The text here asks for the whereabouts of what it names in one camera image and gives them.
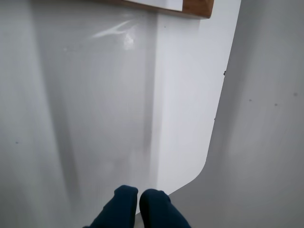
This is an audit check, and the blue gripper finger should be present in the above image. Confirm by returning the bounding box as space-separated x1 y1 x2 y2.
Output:
139 189 190 228
86 185 139 228

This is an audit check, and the wooden chessboard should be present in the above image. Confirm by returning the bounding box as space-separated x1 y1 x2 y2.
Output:
122 0 212 19

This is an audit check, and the white paper letter strip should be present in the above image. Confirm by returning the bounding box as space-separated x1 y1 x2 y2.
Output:
127 0 185 12

